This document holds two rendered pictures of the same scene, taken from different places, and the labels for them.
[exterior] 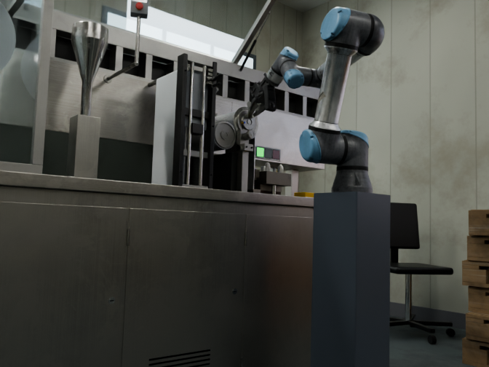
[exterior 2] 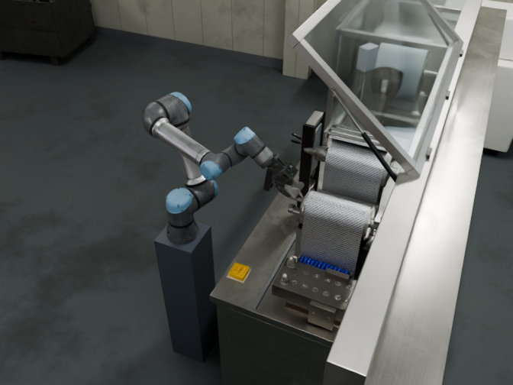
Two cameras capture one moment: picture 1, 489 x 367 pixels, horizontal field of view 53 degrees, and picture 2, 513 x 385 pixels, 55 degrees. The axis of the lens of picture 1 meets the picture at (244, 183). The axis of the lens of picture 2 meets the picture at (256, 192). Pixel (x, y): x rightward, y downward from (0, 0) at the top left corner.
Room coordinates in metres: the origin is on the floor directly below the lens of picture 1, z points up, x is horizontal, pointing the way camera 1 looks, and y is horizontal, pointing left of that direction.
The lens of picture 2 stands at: (3.47, -0.87, 2.52)
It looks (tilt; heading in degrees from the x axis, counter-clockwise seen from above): 39 degrees down; 153
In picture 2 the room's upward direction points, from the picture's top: straight up
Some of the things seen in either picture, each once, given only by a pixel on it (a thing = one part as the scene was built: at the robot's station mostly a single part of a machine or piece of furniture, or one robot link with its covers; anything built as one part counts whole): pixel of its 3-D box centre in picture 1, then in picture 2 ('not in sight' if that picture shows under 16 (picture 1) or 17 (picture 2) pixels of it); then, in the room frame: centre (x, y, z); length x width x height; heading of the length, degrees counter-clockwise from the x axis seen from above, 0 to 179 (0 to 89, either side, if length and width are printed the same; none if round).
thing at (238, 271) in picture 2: (305, 195); (239, 271); (2.15, -0.27, 0.91); 0.07 x 0.07 x 0.02; 38
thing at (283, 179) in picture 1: (252, 180); (326, 291); (2.47, -0.04, 1.00); 0.40 x 0.16 x 0.06; 38
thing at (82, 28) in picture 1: (90, 36); not in sight; (1.87, 0.63, 1.50); 0.14 x 0.14 x 0.06
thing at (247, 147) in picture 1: (244, 162); (298, 233); (2.18, 0.00, 1.05); 0.06 x 0.05 x 0.31; 38
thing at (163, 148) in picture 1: (166, 133); not in sight; (2.15, 0.36, 1.17); 0.34 x 0.05 x 0.54; 38
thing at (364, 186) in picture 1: (351, 180); (182, 225); (1.80, -0.40, 0.95); 0.15 x 0.15 x 0.10
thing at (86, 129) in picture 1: (85, 113); not in sight; (1.87, 0.63, 1.19); 0.14 x 0.14 x 0.57
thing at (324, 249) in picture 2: (239, 161); (327, 253); (2.37, 0.03, 1.09); 0.23 x 0.01 x 0.18; 38
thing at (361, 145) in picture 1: (351, 149); (180, 205); (1.80, -0.39, 1.07); 0.13 x 0.12 x 0.14; 113
